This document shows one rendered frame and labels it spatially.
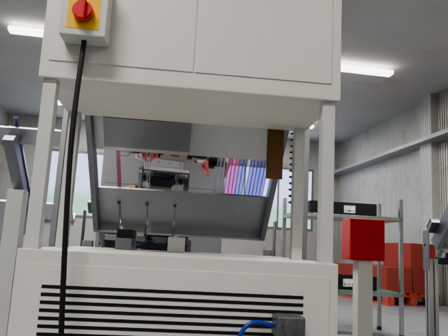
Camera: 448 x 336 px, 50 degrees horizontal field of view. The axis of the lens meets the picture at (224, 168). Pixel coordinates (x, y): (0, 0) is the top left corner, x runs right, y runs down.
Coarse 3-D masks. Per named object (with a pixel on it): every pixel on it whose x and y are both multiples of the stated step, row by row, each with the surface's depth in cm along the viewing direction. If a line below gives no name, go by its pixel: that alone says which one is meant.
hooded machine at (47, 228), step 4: (48, 200) 886; (44, 228) 865; (48, 228) 866; (44, 232) 864; (48, 232) 865; (24, 236) 859; (44, 236) 863; (48, 236) 864; (24, 240) 858; (44, 240) 862; (48, 240) 863; (44, 244) 861; (48, 244) 862
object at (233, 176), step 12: (228, 168) 182; (240, 168) 182; (252, 168) 182; (264, 168) 182; (216, 180) 185; (228, 180) 185; (240, 180) 186; (252, 180) 186; (264, 180) 186; (216, 192) 189; (228, 192) 189; (240, 192) 189; (252, 192) 189
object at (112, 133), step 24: (96, 120) 166; (120, 120) 162; (144, 120) 162; (96, 144) 172; (120, 144) 168; (144, 144) 168; (168, 144) 169; (192, 144) 173; (216, 144) 174; (240, 144) 174; (264, 144) 174
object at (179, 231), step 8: (104, 224) 195; (112, 224) 196; (120, 224) 196; (112, 232) 193; (136, 232) 194; (144, 232) 194; (152, 232) 194; (160, 232) 195; (168, 232) 195; (176, 232) 196; (184, 232) 196; (192, 232) 197; (200, 232) 197; (208, 232) 198; (216, 232) 198; (224, 232) 199; (232, 232) 199; (240, 232) 200; (248, 232) 200; (256, 232) 201; (256, 240) 199
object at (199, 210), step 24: (120, 192) 186; (144, 192) 186; (168, 192) 187; (192, 192) 188; (120, 216) 193; (144, 216) 194; (168, 216) 194; (192, 216) 195; (216, 216) 195; (240, 216) 196
